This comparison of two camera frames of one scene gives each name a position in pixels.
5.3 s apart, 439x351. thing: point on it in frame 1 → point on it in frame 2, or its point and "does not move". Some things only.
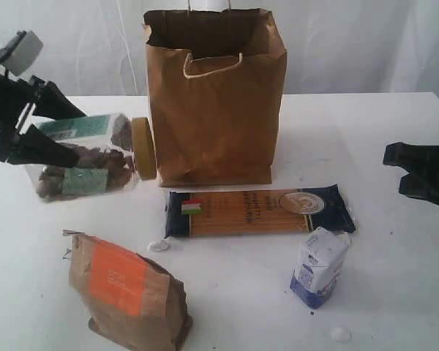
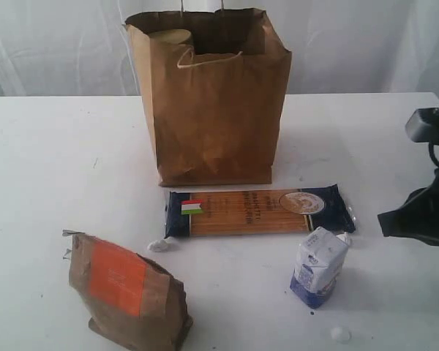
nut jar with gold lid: (115, 153) → (170, 36)
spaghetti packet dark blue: (266, 212) does not move
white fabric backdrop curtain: (98, 48) does not move
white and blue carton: (319, 265) does not move
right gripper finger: (433, 159) → (427, 213)
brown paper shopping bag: (218, 85) does not move
